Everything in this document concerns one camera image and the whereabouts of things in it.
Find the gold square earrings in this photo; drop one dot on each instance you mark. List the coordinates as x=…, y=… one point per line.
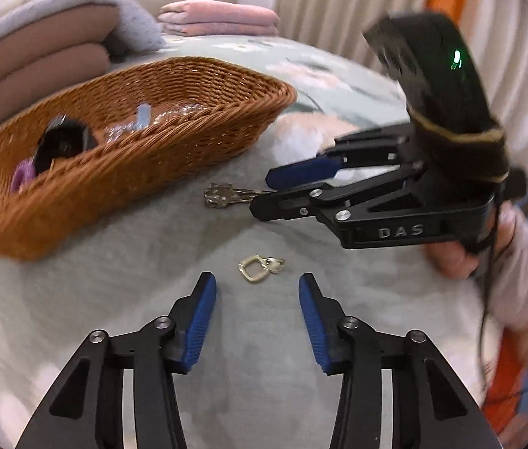
x=255, y=269

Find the person right hand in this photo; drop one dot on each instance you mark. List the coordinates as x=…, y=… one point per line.
x=451, y=259

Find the brown folded quilt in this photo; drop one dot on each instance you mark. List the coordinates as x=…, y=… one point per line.
x=28, y=75

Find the floral green bedspread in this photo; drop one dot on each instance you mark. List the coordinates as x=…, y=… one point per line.
x=257, y=384

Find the pink folded blanket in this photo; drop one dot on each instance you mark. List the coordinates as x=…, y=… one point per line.
x=197, y=18

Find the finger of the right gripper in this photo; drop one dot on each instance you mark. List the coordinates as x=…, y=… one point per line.
x=321, y=167
x=288, y=204

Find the brown wicker basket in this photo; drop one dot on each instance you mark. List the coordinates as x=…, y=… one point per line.
x=234, y=106

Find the silver hair clip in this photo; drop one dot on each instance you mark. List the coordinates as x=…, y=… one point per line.
x=223, y=195

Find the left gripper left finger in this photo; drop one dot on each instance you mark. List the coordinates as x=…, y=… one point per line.
x=83, y=407

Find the black wrist watch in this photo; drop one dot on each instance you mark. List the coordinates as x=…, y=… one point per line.
x=65, y=138

